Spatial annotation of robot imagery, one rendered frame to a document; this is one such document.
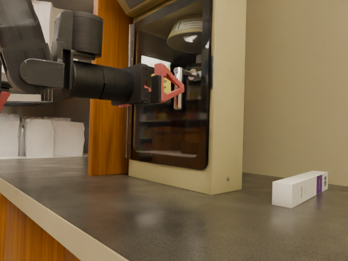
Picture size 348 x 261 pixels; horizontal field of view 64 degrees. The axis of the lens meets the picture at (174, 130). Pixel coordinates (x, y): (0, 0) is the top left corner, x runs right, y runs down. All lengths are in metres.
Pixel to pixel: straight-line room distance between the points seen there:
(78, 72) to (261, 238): 0.34
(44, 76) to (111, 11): 0.54
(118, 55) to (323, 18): 0.63
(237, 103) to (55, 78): 0.40
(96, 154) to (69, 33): 0.45
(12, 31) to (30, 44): 0.02
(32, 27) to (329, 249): 0.46
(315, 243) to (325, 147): 0.57
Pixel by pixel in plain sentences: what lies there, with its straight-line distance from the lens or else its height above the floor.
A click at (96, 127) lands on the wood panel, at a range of 0.84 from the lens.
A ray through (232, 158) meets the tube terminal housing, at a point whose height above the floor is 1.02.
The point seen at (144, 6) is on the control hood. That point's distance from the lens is 0.83.
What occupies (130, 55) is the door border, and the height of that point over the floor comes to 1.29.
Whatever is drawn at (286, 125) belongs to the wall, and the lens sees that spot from 0.98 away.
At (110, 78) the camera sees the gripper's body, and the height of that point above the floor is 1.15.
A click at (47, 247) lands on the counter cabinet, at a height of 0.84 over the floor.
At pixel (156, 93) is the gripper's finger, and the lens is 0.47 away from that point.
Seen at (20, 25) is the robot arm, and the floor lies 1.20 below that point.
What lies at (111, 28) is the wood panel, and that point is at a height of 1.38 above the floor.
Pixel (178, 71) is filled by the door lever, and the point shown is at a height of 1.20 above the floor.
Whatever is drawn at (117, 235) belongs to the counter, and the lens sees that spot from 0.37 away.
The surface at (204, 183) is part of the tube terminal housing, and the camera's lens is 0.61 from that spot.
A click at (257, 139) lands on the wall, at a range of 1.03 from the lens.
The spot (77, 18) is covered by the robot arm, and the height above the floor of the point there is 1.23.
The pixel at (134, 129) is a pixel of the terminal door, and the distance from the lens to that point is 0.79.
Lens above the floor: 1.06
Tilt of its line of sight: 1 degrees up
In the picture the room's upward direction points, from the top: 2 degrees clockwise
